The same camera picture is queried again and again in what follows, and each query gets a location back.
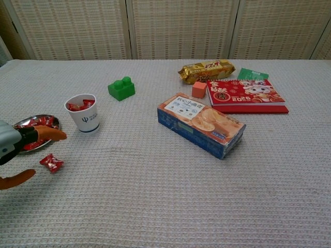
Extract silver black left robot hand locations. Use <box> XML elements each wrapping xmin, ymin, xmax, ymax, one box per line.
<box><xmin>0</xmin><ymin>119</ymin><xmax>68</xmax><ymax>191</ymax></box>

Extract round silver metal plate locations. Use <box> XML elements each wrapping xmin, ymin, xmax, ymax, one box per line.
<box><xmin>12</xmin><ymin>114</ymin><xmax>62</xmax><ymax>153</ymax></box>

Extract white paper cup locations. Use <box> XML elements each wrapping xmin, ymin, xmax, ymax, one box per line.
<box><xmin>64</xmin><ymin>93</ymin><xmax>100</xmax><ymax>135</ymax></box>

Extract brown screen panel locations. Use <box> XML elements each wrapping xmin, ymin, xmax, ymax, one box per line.
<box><xmin>0</xmin><ymin>0</ymin><xmax>29</xmax><ymax>63</ymax></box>

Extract green toy building brick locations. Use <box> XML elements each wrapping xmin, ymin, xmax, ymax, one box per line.
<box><xmin>108</xmin><ymin>76</ymin><xmax>136</xmax><ymax>102</ymax></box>

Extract woven folding screen panel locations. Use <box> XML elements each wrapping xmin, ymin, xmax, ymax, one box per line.
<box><xmin>5</xmin><ymin>0</ymin><xmax>132</xmax><ymax>60</ymax></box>
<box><xmin>229</xmin><ymin>0</ymin><xmax>331</xmax><ymax>60</ymax></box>
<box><xmin>310</xmin><ymin>23</ymin><xmax>331</xmax><ymax>60</ymax></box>
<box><xmin>126</xmin><ymin>0</ymin><xmax>240</xmax><ymax>60</ymax></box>

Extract white woven tablecloth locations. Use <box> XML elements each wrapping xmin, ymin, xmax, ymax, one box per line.
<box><xmin>0</xmin><ymin>59</ymin><xmax>331</xmax><ymax>248</ymax></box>

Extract orange blue cookie box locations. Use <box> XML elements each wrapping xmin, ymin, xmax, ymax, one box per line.
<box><xmin>157</xmin><ymin>92</ymin><xmax>247</xmax><ymax>160</ymax></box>

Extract small orange cube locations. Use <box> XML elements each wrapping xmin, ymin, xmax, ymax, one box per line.
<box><xmin>191</xmin><ymin>81</ymin><xmax>207</xmax><ymax>99</ymax></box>

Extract gold biscuit packet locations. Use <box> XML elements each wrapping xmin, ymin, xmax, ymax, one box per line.
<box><xmin>177</xmin><ymin>59</ymin><xmax>236</xmax><ymax>85</ymax></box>

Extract red desk calendar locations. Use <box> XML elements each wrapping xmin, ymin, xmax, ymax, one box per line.
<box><xmin>206</xmin><ymin>79</ymin><xmax>290</xmax><ymax>115</ymax></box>

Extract green foil sachet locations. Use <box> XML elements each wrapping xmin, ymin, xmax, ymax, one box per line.
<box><xmin>237</xmin><ymin>67</ymin><xmax>269</xmax><ymax>81</ymax></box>

